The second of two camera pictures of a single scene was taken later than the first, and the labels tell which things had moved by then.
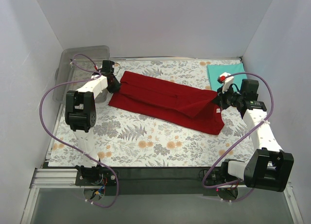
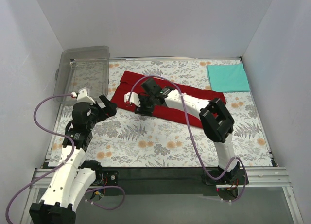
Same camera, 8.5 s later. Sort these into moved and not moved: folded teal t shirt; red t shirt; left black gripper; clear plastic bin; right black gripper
Moved: right black gripper; left black gripper; red t shirt
Not moved: clear plastic bin; folded teal t shirt
